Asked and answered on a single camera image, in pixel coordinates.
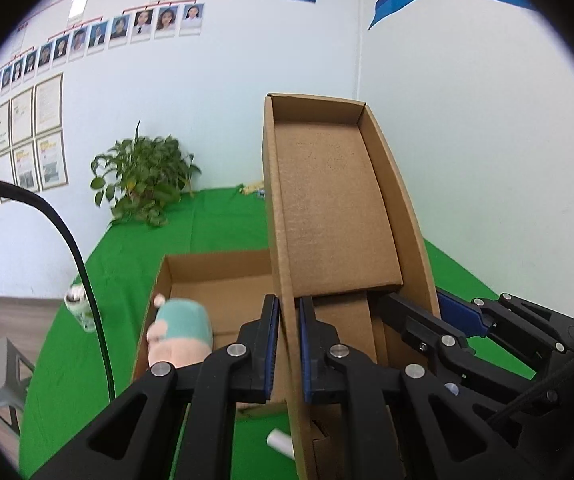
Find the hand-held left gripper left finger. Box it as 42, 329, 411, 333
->
32, 294, 288, 480

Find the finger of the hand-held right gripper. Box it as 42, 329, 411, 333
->
437, 290, 574, 357
374, 292, 478, 386

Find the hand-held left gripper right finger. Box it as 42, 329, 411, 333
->
297, 296, 522, 480

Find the brown cardboard box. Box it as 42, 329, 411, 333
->
132, 92, 442, 480

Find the small white roll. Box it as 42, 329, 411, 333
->
267, 429, 295, 459

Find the pink plush toy teal cap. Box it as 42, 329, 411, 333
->
146, 294, 214, 368

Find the clear plastic bottle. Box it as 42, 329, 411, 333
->
65, 282, 98, 333

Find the leafy potted plant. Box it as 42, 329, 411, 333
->
90, 120, 202, 228

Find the row of framed certificates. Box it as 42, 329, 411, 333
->
0, 72, 70, 216

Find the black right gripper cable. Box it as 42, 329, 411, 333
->
487, 345, 574, 426

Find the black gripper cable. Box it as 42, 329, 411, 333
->
487, 345, 574, 426
0, 179, 116, 403

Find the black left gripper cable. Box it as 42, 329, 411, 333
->
0, 179, 116, 403

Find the wall photo chart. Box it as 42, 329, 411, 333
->
0, 0, 205, 116

